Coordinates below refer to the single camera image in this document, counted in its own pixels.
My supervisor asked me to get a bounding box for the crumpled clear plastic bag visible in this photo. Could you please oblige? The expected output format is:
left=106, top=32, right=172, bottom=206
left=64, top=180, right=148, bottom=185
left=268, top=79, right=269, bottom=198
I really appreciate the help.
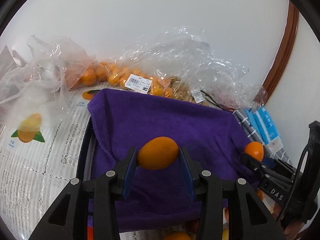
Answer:
left=119, top=27, right=265, bottom=111

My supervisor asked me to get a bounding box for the grey checkered cloth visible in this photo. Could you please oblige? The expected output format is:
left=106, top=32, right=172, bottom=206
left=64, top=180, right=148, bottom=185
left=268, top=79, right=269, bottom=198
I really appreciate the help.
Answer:
left=233, top=109, right=292, bottom=165

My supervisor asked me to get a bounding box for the fruit print tablecloth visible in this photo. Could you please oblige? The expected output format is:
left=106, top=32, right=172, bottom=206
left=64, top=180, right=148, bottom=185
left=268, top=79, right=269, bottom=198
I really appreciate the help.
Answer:
left=0, top=84, right=235, bottom=240

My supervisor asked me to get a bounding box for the black tray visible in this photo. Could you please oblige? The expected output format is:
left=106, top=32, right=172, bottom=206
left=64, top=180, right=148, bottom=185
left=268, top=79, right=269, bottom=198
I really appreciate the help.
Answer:
left=76, top=118, right=97, bottom=181

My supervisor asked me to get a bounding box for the purple towel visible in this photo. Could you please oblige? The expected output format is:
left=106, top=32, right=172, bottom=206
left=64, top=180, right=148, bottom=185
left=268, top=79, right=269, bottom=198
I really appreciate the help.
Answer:
left=87, top=89, right=257, bottom=232

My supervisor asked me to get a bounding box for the brown wooden door frame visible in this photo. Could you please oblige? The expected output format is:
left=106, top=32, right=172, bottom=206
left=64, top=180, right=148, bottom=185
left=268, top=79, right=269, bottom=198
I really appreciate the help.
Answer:
left=254, top=2, right=299, bottom=103

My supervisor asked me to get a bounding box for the person's right hand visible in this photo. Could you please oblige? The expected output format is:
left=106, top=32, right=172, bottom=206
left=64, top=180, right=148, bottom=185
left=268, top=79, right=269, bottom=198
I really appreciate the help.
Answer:
left=283, top=220, right=308, bottom=240

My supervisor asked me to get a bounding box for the clear bag of oranges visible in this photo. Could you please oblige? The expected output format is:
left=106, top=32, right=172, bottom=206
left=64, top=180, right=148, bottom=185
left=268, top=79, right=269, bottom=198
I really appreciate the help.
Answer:
left=63, top=59, right=180, bottom=98

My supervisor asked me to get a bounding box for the oval orange fruit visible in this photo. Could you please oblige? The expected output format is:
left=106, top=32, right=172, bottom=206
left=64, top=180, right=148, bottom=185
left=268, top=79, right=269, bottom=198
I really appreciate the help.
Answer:
left=137, top=137, right=179, bottom=170

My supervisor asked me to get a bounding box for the black cable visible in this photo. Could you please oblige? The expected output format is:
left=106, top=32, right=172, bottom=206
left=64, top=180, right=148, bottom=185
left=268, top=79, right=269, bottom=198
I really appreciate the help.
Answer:
left=199, top=89, right=237, bottom=112

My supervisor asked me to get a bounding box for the small orange mandarin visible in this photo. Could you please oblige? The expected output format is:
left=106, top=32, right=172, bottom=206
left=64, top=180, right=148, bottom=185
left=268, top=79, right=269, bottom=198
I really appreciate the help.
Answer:
left=244, top=141, right=264, bottom=161

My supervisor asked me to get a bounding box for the white plastic bag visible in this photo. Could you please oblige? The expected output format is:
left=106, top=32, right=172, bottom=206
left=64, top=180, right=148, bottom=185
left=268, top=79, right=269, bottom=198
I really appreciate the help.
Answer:
left=1, top=36, right=96, bottom=131

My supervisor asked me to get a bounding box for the blue tissue box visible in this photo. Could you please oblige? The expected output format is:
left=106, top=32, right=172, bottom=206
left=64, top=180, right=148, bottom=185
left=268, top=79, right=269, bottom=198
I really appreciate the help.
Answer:
left=244, top=106, right=285, bottom=158

